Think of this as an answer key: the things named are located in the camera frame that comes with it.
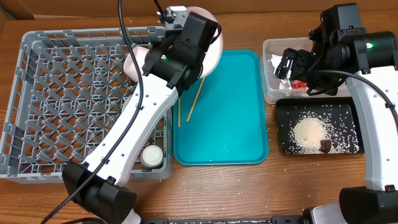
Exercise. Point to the white napkin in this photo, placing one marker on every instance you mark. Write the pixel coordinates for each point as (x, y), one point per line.
(282, 70)

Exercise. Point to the wooden chopstick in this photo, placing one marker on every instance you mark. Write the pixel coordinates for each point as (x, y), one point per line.
(195, 99)
(179, 112)

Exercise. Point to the clear plastic bin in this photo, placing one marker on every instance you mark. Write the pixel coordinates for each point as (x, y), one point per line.
(275, 88)

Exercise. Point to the teal plastic tray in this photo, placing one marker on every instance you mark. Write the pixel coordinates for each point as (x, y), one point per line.
(228, 123)

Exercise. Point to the pile of white rice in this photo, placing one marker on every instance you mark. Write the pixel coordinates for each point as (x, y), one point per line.
(311, 133)

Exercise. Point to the red snack wrapper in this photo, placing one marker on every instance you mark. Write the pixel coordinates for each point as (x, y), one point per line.
(297, 84)

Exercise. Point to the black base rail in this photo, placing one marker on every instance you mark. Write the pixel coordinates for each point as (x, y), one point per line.
(283, 219)

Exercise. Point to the large white plate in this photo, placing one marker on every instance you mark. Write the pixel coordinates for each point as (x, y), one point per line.
(213, 55)

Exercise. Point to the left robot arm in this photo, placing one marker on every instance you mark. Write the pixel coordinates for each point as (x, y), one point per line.
(191, 50)

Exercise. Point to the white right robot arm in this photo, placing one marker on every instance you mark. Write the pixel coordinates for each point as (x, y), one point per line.
(344, 53)

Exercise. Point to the black waste tray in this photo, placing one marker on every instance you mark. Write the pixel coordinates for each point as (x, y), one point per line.
(286, 118)

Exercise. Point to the grey dishwasher rack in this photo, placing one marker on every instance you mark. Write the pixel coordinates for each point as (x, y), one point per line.
(68, 90)

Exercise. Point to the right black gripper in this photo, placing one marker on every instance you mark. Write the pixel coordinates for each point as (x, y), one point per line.
(286, 64)

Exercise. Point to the brown food chunk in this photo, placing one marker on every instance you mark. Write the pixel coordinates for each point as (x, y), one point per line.
(325, 146)

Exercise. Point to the white paper cup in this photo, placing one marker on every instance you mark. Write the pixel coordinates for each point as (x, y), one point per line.
(152, 157)

